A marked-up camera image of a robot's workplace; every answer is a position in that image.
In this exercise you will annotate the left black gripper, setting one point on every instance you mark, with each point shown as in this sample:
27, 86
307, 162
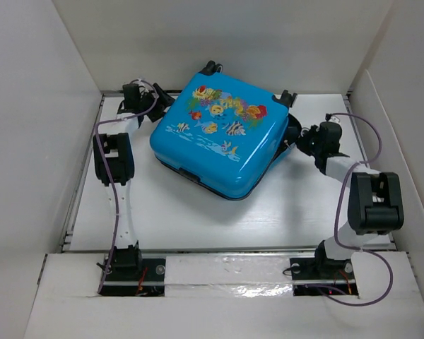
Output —
163, 103

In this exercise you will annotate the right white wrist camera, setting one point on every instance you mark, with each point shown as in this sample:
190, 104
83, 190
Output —
333, 118

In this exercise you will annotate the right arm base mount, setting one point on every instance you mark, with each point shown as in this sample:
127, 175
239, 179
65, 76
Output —
309, 280

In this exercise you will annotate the silver zipper pull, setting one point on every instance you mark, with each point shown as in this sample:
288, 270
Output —
287, 144

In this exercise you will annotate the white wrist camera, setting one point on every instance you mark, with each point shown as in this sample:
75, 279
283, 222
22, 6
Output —
140, 81
333, 118

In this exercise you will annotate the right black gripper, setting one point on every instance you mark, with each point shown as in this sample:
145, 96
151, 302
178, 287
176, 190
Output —
301, 141

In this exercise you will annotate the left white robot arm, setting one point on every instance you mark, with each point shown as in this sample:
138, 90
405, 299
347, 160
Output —
115, 168

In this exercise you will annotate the blue kids suitcase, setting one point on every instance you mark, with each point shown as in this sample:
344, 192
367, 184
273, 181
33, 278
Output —
223, 133

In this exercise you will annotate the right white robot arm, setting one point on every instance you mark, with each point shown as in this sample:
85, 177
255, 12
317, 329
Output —
375, 205

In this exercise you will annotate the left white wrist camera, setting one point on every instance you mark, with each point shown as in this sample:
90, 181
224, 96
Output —
140, 81

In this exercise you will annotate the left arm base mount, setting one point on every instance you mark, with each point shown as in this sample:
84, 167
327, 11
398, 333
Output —
148, 280

